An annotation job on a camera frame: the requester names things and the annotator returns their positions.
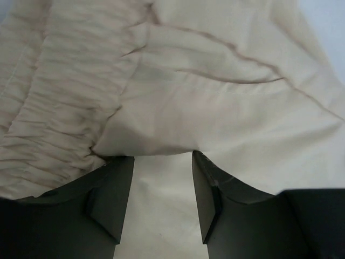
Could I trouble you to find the beige trousers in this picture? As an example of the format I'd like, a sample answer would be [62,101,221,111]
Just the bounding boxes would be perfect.
[0,0,345,259]

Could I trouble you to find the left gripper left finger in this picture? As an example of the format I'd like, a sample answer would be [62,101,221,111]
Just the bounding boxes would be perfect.
[1,156,134,258]

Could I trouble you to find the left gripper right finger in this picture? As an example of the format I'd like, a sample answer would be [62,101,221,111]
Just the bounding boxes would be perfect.
[192,151,344,258]

